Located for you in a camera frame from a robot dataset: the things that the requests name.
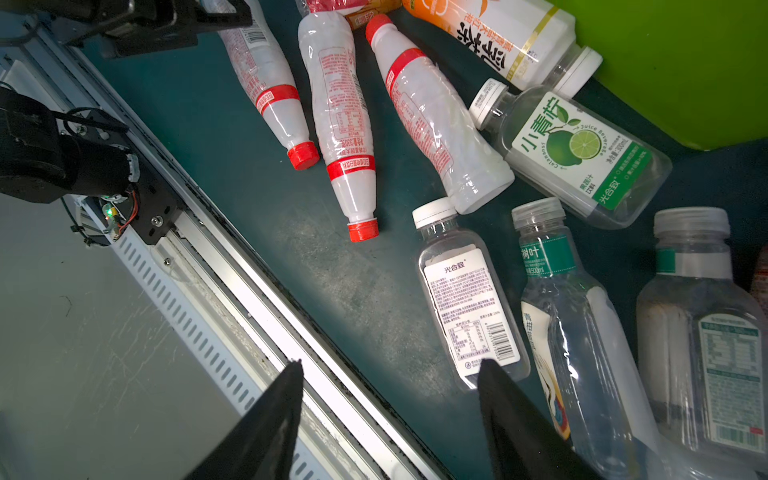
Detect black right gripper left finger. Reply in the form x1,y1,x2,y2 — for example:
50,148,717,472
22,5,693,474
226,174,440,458
186,361,304,479

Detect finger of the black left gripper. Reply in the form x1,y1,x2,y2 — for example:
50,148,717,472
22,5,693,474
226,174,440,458
195,0,253,33

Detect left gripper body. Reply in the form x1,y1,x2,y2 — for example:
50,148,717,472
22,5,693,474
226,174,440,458
59,1,198,59

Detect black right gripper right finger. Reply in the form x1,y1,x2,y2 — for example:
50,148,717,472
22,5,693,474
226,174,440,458
478,359,599,479

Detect white bottle red cap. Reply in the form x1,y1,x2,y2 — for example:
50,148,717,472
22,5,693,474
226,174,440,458
298,11,379,242
219,1,320,170
365,14,515,214

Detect clear small bottle white label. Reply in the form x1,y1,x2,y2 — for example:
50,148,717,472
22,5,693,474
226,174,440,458
412,197,531,390

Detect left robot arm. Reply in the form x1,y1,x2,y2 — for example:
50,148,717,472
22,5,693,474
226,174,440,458
1,1,252,204

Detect green plastic bin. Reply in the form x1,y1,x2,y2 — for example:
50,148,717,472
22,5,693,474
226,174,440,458
557,0,767,151

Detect clear bottle green cap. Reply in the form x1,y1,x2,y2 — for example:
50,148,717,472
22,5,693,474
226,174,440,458
511,198,667,479

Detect clear bottle green neck band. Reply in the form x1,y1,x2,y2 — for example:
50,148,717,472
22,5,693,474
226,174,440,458
636,207,767,478

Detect clear bottle red label right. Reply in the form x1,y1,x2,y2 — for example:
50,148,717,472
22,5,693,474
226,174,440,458
750,244,768,316

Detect clear lime juice bottle right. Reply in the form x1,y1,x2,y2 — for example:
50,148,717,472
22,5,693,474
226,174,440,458
469,79,673,230

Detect orange juice bottle back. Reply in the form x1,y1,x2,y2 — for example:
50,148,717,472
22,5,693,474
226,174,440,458
402,0,603,98

